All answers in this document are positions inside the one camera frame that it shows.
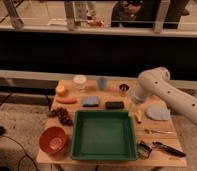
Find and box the orange carrot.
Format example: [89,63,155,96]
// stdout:
[56,98,77,104]

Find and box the wooden table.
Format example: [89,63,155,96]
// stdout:
[36,80,187,167]

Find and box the person in background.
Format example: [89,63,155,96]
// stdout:
[110,0,190,29]

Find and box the orange bowl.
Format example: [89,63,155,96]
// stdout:
[39,126,67,155]

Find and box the black rectangular block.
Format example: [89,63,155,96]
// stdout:
[105,101,124,109]

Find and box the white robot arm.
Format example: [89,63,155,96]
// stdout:
[131,67,197,126]

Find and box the light blue cup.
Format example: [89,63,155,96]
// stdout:
[97,77,107,91]

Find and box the white lidded cup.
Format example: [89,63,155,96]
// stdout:
[73,75,87,91]

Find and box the blue sponge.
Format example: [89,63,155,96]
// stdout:
[82,97,99,107]

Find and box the bunch of dark grapes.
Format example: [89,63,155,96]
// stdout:
[48,107,73,126]

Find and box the green plastic tray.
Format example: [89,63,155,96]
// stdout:
[71,110,138,161]

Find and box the metal fork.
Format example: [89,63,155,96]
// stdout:
[145,129,173,134]

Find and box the black cable on floor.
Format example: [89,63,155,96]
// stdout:
[0,125,40,171]

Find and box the metal clip tool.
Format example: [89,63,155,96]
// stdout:
[137,141,152,159]

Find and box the small metal cup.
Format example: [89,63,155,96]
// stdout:
[119,84,129,97]

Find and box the black handled peeler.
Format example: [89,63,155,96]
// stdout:
[152,141,186,157]

